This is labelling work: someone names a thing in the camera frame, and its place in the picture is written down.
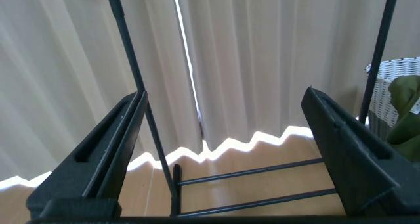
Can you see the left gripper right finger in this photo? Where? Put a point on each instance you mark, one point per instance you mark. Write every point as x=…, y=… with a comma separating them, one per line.
x=354, y=171

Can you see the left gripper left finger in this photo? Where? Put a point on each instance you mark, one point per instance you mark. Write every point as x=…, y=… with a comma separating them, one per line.
x=65, y=184

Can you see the green long-sleeved shirt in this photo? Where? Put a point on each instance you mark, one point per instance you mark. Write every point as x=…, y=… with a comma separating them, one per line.
x=405, y=92

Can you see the white laundry basket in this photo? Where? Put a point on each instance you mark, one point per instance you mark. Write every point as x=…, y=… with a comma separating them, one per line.
x=384, y=96

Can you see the black clothes rack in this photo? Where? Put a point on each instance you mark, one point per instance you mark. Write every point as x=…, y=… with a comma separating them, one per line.
x=126, y=36

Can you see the beige curtain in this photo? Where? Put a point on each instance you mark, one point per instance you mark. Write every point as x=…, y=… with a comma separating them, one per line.
x=262, y=53

